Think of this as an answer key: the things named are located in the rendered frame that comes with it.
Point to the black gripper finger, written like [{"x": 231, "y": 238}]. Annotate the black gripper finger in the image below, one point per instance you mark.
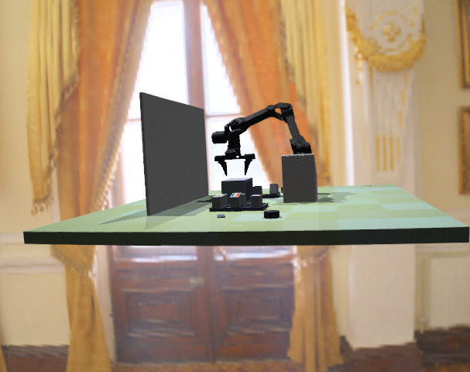
[
  {"x": 224, "y": 166},
  {"x": 247, "y": 163}
]

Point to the black short cylinder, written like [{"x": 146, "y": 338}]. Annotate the black short cylinder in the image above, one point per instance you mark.
[{"x": 271, "y": 214}]

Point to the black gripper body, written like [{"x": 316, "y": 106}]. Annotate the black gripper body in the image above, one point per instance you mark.
[{"x": 248, "y": 156}]

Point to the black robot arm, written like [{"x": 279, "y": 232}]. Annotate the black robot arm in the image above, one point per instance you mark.
[{"x": 241, "y": 124}]

